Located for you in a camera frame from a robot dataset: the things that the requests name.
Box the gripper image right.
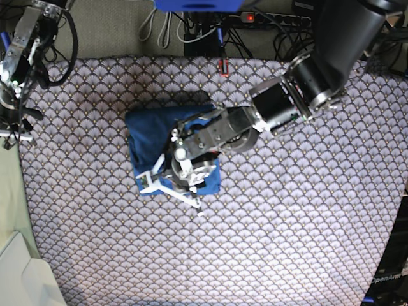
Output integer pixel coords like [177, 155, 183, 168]
[170, 152, 219, 193]

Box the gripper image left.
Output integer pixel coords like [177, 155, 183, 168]
[1, 105, 32, 137]

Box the blue T-shirt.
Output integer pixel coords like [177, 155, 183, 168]
[125, 105, 214, 176]

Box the robot arm image right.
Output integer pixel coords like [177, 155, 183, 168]
[164, 1, 407, 192]

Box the red and grey clamp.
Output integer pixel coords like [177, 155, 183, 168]
[219, 58, 230, 77]

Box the patterned fan-print tablecloth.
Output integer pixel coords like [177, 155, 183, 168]
[20, 57, 407, 305]

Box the white plastic bin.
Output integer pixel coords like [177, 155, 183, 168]
[1, 231, 66, 305]

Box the blue box overhead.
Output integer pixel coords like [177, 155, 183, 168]
[155, 0, 243, 12]

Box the black OpenArm base box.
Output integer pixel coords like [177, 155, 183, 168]
[361, 192, 407, 305]

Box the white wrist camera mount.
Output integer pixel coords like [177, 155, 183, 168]
[136, 153, 204, 217]
[1, 127, 36, 150]

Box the grey looped cable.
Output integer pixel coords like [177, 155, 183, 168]
[138, 9, 173, 49]

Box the black power strip red switch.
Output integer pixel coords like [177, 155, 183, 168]
[238, 11, 312, 28]

